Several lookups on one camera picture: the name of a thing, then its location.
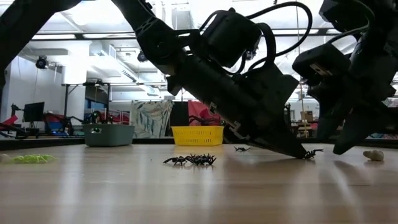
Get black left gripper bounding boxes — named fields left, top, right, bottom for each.
left=167, top=52, right=308, bottom=156

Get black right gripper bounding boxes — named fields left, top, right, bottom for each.
left=307, top=27, right=398, bottom=156

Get yellow plastic basket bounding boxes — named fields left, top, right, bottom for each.
left=171, top=125, right=224, bottom=146

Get neon green plastic toy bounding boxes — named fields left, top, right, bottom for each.
left=10, top=154, right=58, bottom=165

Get brown cardboard box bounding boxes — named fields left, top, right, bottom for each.
left=300, top=110, right=314, bottom=123

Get red cloth backdrop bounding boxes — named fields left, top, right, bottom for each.
left=188, top=100, right=224, bottom=127

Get black upright panel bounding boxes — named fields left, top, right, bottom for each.
left=169, top=101, right=190, bottom=127

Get white leaf print cloth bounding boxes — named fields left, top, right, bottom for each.
left=129, top=100, right=174, bottom=139

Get teal plastic basket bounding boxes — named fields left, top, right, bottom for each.
left=82, top=123, right=136, bottom=147

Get black overhead light bar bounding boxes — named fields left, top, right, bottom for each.
left=30, top=28, right=343, bottom=40

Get small black monitor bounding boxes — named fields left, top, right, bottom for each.
left=24, top=101, right=45, bottom=123

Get red slanted machine part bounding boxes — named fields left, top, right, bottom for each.
left=0, top=114, right=19, bottom=131

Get hanging thin rope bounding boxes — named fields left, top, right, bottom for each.
left=294, top=0, right=306, bottom=138

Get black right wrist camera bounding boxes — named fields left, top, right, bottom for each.
left=292, top=43, right=352, bottom=91

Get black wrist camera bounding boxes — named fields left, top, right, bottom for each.
left=292, top=43, right=352, bottom=91
left=201, top=8, right=262, bottom=68

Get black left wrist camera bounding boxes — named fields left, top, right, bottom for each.
left=201, top=8, right=262, bottom=68

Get black aluminium table frame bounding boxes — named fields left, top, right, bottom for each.
left=0, top=136, right=398, bottom=151

